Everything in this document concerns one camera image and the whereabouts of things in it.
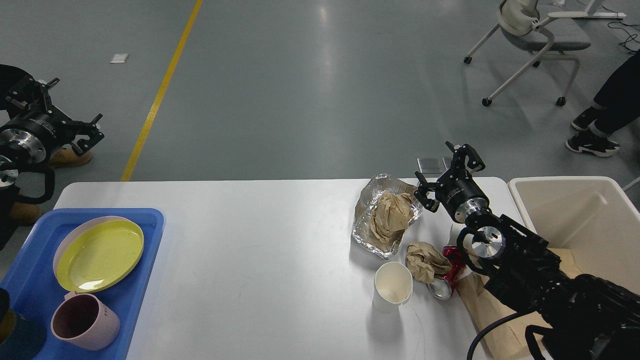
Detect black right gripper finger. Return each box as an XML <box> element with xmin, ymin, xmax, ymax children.
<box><xmin>445</xmin><ymin>141</ymin><xmax>486</xmax><ymax>181</ymax></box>
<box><xmin>414</xmin><ymin>171</ymin><xmax>442</xmax><ymax>213</ymax></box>

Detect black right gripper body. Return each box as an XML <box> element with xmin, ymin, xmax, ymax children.
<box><xmin>436</xmin><ymin>174</ymin><xmax>491</xmax><ymax>224</ymax></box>

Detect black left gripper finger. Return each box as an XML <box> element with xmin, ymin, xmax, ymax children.
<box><xmin>55</xmin><ymin>112</ymin><xmax>105</xmax><ymax>157</ymax></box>
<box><xmin>4</xmin><ymin>75</ymin><xmax>60</xmax><ymax>118</ymax></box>

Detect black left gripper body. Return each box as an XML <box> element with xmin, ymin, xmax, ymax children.
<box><xmin>0</xmin><ymin>111</ymin><xmax>63</xmax><ymax>164</ymax></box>

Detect brown paper bag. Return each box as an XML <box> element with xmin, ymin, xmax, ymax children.
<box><xmin>455</xmin><ymin>248</ymin><xmax>588</xmax><ymax>360</ymax></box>

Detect yellow plate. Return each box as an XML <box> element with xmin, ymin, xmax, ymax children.
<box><xmin>55</xmin><ymin>220</ymin><xmax>145</xmax><ymax>293</ymax></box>

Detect pink mug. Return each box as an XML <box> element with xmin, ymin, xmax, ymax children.
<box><xmin>50</xmin><ymin>291</ymin><xmax>121</xmax><ymax>351</ymax></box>

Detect dark green mug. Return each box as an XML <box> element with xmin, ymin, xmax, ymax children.
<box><xmin>0</xmin><ymin>288</ymin><xmax>47</xmax><ymax>360</ymax></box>

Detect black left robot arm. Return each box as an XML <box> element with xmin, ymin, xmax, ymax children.
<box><xmin>1</xmin><ymin>74</ymin><xmax>105</xmax><ymax>248</ymax></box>

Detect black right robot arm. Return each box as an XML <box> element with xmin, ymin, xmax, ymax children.
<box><xmin>414</xmin><ymin>141</ymin><xmax>640</xmax><ymax>360</ymax></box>

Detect seated person in black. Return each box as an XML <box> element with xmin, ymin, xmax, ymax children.
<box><xmin>0</xmin><ymin>64</ymin><xmax>32</xmax><ymax>101</ymax></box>

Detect metal floor socket plate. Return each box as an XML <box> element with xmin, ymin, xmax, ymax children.
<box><xmin>416</xmin><ymin>157</ymin><xmax>446</xmax><ymax>174</ymax></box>

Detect tan boot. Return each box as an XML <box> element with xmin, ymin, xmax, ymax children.
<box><xmin>8</xmin><ymin>193</ymin><xmax>44</xmax><ymax>226</ymax></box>
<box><xmin>46</xmin><ymin>148</ymin><xmax>94</xmax><ymax>169</ymax></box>

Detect crumpled brown paper on foil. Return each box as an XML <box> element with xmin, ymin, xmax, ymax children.
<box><xmin>369</xmin><ymin>190</ymin><xmax>414</xmax><ymax>244</ymax></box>

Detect crumpled aluminium foil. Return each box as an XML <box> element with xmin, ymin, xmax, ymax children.
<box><xmin>351</xmin><ymin>173</ymin><xmax>423</xmax><ymax>260</ymax></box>

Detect crumpled brown paper ball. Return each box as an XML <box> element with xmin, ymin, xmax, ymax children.
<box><xmin>405</xmin><ymin>241</ymin><xmax>453</xmax><ymax>285</ymax></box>

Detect white paper cup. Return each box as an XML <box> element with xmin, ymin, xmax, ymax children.
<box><xmin>372</xmin><ymin>261</ymin><xmax>414</xmax><ymax>313</ymax></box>

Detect crushed red soda can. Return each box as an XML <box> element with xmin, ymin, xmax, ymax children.
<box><xmin>426</xmin><ymin>245</ymin><xmax>466</xmax><ymax>301</ymax></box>

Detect pink plate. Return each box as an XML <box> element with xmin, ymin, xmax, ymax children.
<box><xmin>52</xmin><ymin>215</ymin><xmax>131</xmax><ymax>277</ymax></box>

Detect beige plastic bin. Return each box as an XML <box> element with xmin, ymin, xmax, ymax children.
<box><xmin>508</xmin><ymin>176</ymin><xmax>640</xmax><ymax>293</ymax></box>

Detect blue plastic tray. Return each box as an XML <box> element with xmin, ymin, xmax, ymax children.
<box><xmin>1</xmin><ymin>208</ymin><xmax>165</xmax><ymax>360</ymax></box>

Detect white grey office chair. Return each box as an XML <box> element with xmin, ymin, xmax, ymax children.
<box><xmin>462</xmin><ymin>0</ymin><xmax>591</xmax><ymax>107</ymax></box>

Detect walking person dark trousers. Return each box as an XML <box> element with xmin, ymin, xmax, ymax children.
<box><xmin>565</xmin><ymin>52</ymin><xmax>640</xmax><ymax>158</ymax></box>

